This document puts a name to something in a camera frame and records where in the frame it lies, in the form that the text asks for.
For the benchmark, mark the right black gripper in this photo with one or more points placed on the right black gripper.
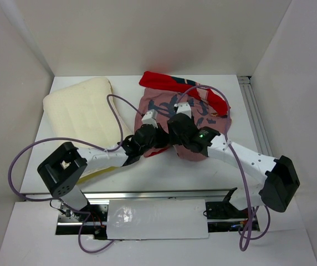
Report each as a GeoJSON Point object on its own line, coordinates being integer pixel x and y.
{"type": "Point", "coordinates": [174, 139]}

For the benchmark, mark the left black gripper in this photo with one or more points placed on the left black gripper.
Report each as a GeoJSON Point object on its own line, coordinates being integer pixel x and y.
{"type": "Point", "coordinates": [163, 137]}

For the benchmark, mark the cream memory foam pillow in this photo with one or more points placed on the cream memory foam pillow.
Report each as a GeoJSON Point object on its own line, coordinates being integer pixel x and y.
{"type": "Point", "coordinates": [81, 111]}

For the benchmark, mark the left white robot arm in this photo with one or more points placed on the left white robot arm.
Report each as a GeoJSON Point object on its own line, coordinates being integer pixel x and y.
{"type": "Point", "coordinates": [62, 169]}

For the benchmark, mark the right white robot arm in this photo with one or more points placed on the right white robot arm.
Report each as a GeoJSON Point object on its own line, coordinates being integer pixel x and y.
{"type": "Point", "coordinates": [277, 178]}

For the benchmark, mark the white cover plate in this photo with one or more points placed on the white cover plate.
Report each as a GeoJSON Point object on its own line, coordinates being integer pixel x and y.
{"type": "Point", "coordinates": [156, 219]}

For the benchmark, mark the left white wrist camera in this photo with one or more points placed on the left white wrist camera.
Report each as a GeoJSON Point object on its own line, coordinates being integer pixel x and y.
{"type": "Point", "coordinates": [150, 118]}

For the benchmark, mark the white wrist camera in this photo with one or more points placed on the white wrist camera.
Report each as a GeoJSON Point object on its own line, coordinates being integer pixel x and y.
{"type": "Point", "coordinates": [150, 118]}
{"type": "Point", "coordinates": [183, 108]}

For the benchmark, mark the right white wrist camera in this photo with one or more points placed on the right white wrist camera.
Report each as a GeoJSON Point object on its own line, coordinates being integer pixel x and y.
{"type": "Point", "coordinates": [183, 108]}

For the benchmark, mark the aluminium front rail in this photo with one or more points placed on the aluminium front rail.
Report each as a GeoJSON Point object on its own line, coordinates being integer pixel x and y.
{"type": "Point", "coordinates": [156, 194]}

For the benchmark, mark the aluminium side rail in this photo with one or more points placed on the aluminium side rail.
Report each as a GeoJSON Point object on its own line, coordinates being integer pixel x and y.
{"type": "Point", "coordinates": [254, 115]}

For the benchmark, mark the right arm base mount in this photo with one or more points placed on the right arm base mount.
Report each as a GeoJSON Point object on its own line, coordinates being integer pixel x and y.
{"type": "Point", "coordinates": [224, 217]}

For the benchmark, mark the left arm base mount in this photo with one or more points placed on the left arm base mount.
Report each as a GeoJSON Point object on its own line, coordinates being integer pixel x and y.
{"type": "Point", "coordinates": [69, 222]}

